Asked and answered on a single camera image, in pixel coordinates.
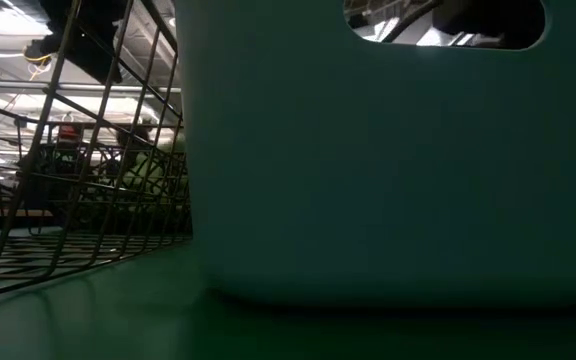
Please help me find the teal plastic bin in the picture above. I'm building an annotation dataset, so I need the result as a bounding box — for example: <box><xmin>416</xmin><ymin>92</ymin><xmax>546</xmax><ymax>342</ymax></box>
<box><xmin>174</xmin><ymin>0</ymin><xmax>576</xmax><ymax>307</ymax></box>

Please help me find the green table mat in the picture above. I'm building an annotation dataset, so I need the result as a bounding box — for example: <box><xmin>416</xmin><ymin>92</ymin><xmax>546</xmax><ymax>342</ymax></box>
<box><xmin>0</xmin><ymin>227</ymin><xmax>576</xmax><ymax>360</ymax></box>

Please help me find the red background object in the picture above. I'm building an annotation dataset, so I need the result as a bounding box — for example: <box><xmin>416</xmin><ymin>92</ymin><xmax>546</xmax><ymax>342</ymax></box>
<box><xmin>56</xmin><ymin>123</ymin><xmax>83</xmax><ymax>143</ymax></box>

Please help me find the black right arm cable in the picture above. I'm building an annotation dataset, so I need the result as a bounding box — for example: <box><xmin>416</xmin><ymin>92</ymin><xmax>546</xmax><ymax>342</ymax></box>
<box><xmin>381</xmin><ymin>0</ymin><xmax>442</xmax><ymax>44</ymax></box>

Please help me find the black round wire basket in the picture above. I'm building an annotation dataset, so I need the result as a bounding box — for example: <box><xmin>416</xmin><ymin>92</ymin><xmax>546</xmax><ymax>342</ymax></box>
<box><xmin>17</xmin><ymin>141</ymin><xmax>192</xmax><ymax>234</ymax></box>

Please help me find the rectangular wire basket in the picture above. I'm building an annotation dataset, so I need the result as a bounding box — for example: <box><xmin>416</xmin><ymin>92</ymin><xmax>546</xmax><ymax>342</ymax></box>
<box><xmin>0</xmin><ymin>0</ymin><xmax>194</xmax><ymax>302</ymax></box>

